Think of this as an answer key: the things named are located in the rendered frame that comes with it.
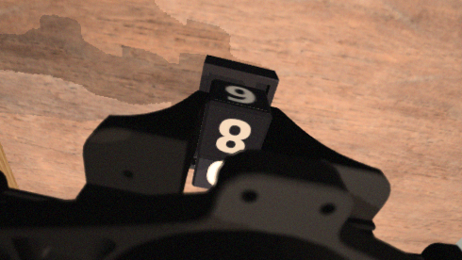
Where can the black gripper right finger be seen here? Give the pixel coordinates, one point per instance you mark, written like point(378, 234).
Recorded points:
point(368, 187)

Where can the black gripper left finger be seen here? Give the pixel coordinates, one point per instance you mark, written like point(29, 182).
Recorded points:
point(143, 154)

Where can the dark grey calendar cube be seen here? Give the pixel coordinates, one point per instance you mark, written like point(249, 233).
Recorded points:
point(205, 171)
point(236, 118)

